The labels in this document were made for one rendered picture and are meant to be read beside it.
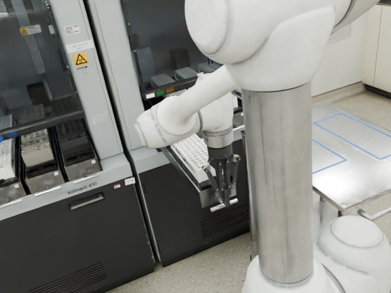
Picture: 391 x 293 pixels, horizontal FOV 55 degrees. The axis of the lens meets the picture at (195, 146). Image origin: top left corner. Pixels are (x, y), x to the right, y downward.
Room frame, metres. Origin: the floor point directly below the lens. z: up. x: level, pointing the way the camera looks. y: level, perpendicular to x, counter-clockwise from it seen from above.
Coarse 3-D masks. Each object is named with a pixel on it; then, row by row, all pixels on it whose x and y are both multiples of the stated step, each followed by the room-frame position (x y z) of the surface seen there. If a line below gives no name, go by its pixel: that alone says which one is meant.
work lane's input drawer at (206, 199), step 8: (168, 152) 1.31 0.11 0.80; (176, 160) 1.23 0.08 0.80; (176, 168) 1.23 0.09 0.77; (184, 168) 1.16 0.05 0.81; (184, 176) 1.14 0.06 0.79; (192, 176) 1.09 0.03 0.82; (192, 184) 1.07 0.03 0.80; (200, 184) 1.04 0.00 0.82; (208, 184) 1.03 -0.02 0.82; (200, 192) 1.01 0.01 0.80; (208, 192) 1.02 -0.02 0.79; (216, 192) 1.03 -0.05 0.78; (232, 192) 1.05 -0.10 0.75; (200, 200) 1.01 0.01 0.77; (208, 200) 1.02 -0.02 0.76; (216, 200) 1.03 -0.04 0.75; (232, 200) 1.01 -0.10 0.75; (216, 208) 0.98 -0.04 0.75
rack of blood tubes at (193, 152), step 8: (192, 136) 1.31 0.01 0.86; (176, 144) 1.26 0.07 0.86; (184, 144) 1.26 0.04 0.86; (192, 144) 1.24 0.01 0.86; (200, 144) 1.23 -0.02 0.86; (176, 152) 1.26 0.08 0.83; (184, 152) 1.18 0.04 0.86; (192, 152) 1.19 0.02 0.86; (200, 152) 1.17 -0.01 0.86; (184, 160) 1.22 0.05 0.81; (192, 160) 1.13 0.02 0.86; (200, 160) 1.12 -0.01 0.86; (192, 168) 1.16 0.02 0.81; (200, 168) 1.06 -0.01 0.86; (200, 176) 1.05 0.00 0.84
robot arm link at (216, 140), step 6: (204, 132) 0.95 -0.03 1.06; (210, 132) 0.94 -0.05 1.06; (222, 132) 0.93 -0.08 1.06; (228, 132) 0.94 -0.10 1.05; (204, 138) 0.97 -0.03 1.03; (210, 138) 0.94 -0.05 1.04; (216, 138) 0.93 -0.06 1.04; (222, 138) 0.93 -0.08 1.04; (228, 138) 0.94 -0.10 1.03; (210, 144) 0.94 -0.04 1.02; (216, 144) 0.93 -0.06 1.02; (222, 144) 0.93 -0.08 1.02; (228, 144) 0.94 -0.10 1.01
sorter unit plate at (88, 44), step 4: (88, 40) 1.47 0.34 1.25; (72, 44) 1.45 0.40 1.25; (76, 44) 1.46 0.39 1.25; (80, 44) 1.46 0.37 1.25; (84, 44) 1.47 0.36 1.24; (88, 44) 1.47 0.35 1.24; (92, 44) 1.48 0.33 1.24; (68, 48) 1.45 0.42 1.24; (72, 48) 1.45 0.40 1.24; (76, 48) 1.46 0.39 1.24; (80, 48) 1.46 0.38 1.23; (84, 48) 1.47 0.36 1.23; (88, 48) 1.47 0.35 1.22; (68, 52) 1.45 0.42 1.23
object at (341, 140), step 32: (320, 128) 1.28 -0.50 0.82; (352, 128) 1.24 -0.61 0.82; (384, 128) 1.21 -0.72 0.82; (320, 160) 1.06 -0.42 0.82; (352, 160) 1.03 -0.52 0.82; (384, 160) 1.00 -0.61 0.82; (320, 192) 0.90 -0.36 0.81; (352, 192) 0.87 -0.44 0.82; (384, 192) 0.85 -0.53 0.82; (320, 224) 1.32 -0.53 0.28
